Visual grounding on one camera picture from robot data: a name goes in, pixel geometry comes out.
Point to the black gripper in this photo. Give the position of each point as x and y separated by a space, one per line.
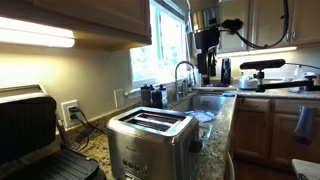
207 38

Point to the clear glass rectangular dish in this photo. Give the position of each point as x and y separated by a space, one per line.
206 130

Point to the white kettle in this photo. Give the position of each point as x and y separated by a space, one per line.
247 82

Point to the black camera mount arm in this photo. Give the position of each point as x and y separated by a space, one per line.
283 85

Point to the stainless steel two-slot toaster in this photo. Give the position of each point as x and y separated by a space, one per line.
150 150

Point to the white board corner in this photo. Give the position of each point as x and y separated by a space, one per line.
306 168

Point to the wooden upper cabinet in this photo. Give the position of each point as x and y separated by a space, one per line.
100 16

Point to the white blank wall plate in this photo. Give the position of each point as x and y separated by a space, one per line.
119 98

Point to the wooden lower cabinets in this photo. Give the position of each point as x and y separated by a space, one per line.
253 133

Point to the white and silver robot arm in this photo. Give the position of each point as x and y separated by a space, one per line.
205 18

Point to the chrome kitchen faucet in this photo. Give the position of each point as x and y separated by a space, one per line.
176 80

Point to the under-cabinet light strip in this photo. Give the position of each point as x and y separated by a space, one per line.
33 35
260 51

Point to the blue plate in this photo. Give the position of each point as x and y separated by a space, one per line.
201 116

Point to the blue hanging towel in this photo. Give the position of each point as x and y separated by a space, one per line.
304 125

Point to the white cutting board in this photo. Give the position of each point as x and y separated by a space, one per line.
216 88

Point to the white wall outlet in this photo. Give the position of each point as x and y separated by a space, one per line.
66 115

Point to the blue sponge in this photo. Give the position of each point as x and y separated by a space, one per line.
228 95

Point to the steel kitchen sink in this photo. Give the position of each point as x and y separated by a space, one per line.
203 102

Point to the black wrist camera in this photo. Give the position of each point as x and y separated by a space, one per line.
232 25

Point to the white paper towel roll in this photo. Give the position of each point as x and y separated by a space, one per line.
197 80

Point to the tall black soda maker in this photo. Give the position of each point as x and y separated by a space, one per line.
225 71

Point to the black panini grill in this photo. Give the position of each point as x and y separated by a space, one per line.
30 133

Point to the black stereo camera bar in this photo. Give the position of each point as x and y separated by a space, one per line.
263 64

